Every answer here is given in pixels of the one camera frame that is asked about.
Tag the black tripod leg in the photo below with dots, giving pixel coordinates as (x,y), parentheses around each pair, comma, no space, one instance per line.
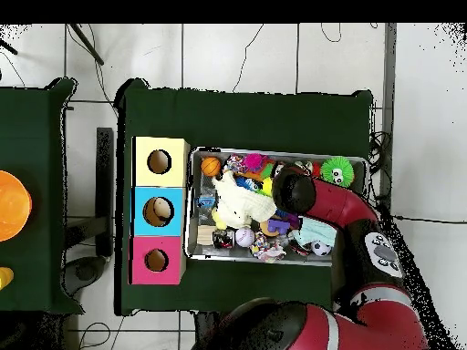
(9,48)
(87,44)

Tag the pink spiky ball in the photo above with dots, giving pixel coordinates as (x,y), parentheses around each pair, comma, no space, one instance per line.
(254,162)

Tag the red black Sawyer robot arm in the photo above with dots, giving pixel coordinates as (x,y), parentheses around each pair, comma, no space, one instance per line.
(339,204)

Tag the black upright panel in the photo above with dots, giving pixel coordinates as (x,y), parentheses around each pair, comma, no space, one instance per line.
(104,182)

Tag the orange toy basketball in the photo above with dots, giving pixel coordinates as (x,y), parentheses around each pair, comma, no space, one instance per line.
(211,167)

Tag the wooden box with three holes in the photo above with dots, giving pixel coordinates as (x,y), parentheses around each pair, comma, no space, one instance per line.
(146,226)

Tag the shallow metal mesh bin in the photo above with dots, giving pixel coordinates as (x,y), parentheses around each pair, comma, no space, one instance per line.
(233,255)

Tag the small toy soccer ball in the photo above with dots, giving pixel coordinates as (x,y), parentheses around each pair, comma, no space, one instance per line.
(321,248)

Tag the white toy baseball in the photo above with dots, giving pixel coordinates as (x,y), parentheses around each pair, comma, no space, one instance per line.
(244,237)

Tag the crushed black drink can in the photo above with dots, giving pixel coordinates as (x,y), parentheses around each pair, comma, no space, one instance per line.
(223,238)

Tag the cream yellow cloth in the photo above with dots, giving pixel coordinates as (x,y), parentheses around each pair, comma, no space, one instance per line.
(240,204)

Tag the orange bowl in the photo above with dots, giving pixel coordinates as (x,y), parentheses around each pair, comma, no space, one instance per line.
(12,206)

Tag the small yellow object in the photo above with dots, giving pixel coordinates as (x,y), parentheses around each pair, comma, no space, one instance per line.
(5,278)

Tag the crushed clear water bottle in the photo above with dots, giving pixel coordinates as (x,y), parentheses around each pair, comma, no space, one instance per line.
(206,201)

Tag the dark green table cloth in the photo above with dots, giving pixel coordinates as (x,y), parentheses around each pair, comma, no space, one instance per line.
(33,131)
(255,120)

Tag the green spiky ball with eyes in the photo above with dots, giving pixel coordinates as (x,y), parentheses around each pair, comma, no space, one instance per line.
(330,169)

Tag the smooth yellow ball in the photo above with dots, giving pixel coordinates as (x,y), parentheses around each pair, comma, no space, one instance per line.
(267,186)

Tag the mint green cloth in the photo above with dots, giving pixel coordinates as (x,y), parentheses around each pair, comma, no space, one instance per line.
(317,231)

